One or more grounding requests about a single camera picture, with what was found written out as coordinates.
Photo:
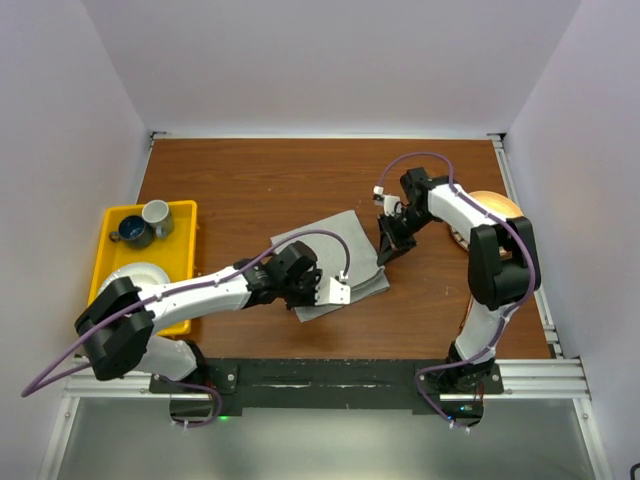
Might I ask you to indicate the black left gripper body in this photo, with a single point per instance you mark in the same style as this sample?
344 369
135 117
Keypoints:
302 293

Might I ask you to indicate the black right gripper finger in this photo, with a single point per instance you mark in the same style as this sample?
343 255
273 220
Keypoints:
385 242
397 251

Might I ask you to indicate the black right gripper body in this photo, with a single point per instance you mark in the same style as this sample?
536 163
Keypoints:
405 225

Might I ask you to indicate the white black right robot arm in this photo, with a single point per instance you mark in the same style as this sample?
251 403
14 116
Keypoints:
503 269

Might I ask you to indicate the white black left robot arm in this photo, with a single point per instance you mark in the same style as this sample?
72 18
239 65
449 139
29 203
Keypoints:
121 327

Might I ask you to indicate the orange divided plate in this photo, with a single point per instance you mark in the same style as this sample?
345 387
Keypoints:
493 201

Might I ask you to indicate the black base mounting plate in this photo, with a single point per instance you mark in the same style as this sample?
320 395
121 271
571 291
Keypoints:
466 409

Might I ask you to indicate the yellow plastic tray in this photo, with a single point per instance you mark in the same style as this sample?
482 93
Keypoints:
175 254

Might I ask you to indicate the white ceramic plate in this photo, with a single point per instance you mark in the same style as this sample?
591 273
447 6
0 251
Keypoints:
140 273

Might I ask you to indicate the grey ceramic mug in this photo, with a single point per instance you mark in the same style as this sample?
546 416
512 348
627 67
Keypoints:
158 215

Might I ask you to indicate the dark blue ceramic cup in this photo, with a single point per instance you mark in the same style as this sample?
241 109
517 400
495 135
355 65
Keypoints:
134 232

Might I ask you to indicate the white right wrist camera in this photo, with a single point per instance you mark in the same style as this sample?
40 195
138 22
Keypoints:
391 205

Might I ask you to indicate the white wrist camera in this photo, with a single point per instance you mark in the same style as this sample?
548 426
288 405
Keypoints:
333 290
391 205

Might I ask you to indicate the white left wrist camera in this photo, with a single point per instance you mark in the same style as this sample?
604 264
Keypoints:
333 290

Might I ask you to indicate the aluminium right frame rail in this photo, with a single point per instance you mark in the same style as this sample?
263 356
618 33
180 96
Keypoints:
525 237

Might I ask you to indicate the aluminium frame rail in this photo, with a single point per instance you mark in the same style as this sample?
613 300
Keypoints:
525 237
510 379

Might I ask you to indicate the aluminium front frame rail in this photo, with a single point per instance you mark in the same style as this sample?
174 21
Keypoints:
510 379

